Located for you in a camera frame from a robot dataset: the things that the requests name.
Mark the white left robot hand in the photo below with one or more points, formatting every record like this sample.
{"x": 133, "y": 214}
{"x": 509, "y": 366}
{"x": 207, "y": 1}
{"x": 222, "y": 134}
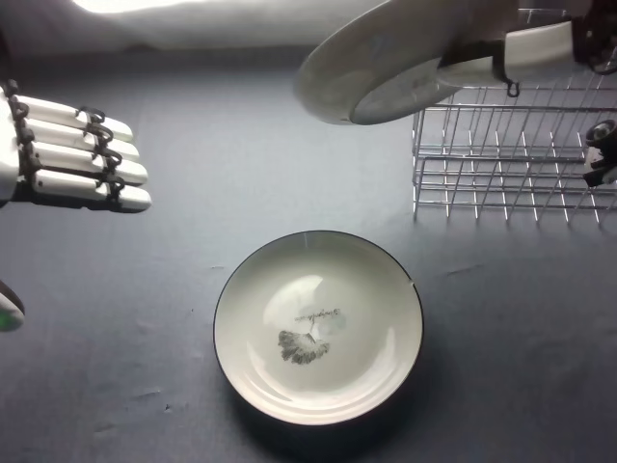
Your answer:
{"x": 72, "y": 159}

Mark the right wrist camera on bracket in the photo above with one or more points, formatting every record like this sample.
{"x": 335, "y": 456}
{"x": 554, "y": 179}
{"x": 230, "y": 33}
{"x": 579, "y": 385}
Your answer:
{"x": 602, "y": 132}

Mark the white plate with leaf print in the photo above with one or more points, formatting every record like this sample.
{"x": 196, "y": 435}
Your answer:
{"x": 366, "y": 72}
{"x": 318, "y": 337}

